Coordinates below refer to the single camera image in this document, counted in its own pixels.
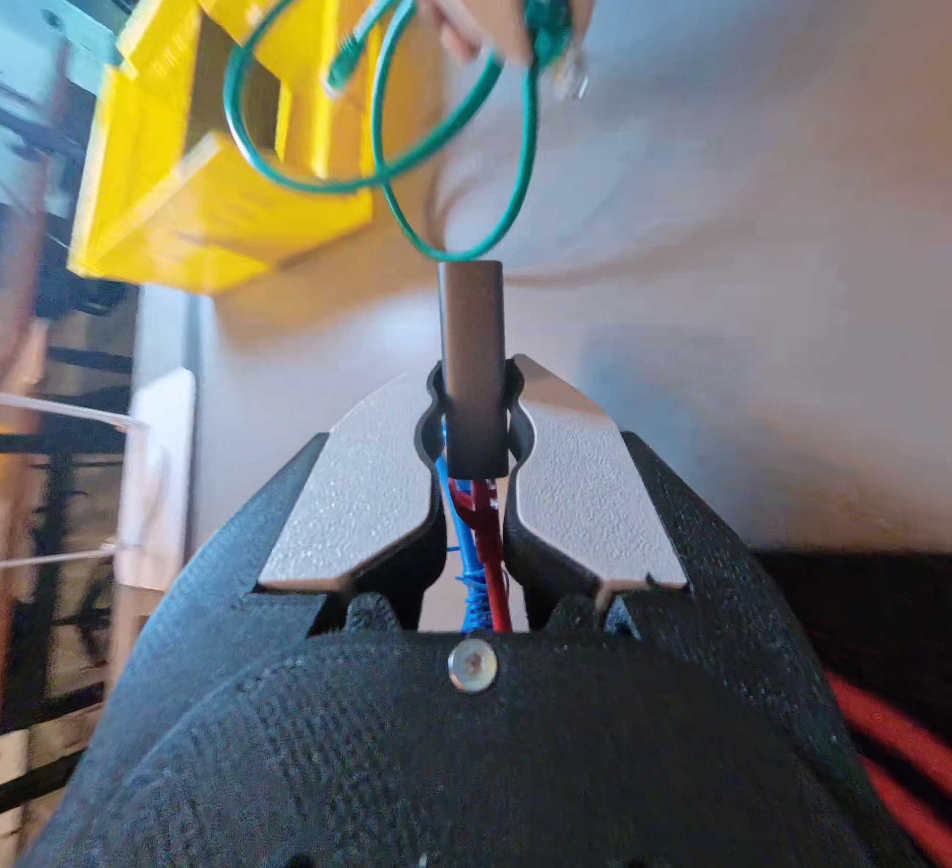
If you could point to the dark grey ethernet adapter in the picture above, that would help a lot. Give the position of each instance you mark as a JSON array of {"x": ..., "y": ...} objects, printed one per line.
[{"x": 472, "y": 362}]

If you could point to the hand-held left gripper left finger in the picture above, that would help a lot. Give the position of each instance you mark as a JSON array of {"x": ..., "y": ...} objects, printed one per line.
[{"x": 357, "y": 503}]

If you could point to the yellow plastic bin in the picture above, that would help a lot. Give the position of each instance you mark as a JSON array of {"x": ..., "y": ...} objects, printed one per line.
[{"x": 186, "y": 213}]

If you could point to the black foam pad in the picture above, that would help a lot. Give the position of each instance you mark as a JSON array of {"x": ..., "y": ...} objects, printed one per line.
[{"x": 877, "y": 607}]

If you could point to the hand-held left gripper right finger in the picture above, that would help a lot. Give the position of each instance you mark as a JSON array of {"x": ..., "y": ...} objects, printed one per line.
[{"x": 587, "y": 503}]

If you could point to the white mounting plate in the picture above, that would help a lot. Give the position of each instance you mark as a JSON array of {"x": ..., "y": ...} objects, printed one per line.
[{"x": 160, "y": 451}]

